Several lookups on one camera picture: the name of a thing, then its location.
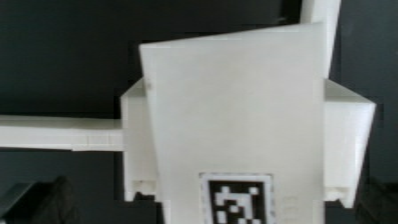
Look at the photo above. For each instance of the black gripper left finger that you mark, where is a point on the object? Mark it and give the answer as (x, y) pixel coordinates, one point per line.
(38, 203)

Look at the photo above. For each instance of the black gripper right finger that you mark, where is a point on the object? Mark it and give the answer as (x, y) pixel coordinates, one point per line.
(377, 206)

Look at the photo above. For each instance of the white cabinet body box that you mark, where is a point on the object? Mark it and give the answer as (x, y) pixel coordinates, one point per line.
(349, 118)

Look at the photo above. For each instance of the white cabinet top block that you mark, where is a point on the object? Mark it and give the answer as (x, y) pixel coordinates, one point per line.
(235, 94)

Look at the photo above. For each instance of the white L-shaped fence wall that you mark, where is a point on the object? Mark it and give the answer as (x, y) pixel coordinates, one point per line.
(84, 134)

